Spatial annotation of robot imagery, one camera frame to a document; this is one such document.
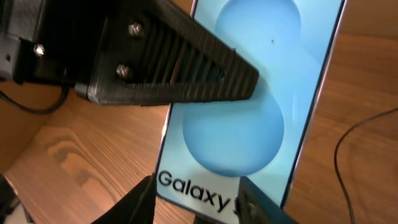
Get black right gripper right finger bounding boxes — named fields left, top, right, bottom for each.
left=234, top=177, right=298, bottom=224

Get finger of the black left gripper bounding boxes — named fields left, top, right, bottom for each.
left=75, top=0, right=259, bottom=105

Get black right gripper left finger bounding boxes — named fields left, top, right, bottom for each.
left=92, top=174, right=156, bottom=224

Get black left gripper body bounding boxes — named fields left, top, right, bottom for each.
left=1, top=0, right=120, bottom=86

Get smartphone with cyan screen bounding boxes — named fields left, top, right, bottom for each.
left=157, top=0, right=346, bottom=223

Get black USB charging cable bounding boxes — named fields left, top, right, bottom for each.
left=333, top=107, right=398, bottom=224

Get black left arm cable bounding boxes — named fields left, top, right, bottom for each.
left=0, top=83, right=71, bottom=115

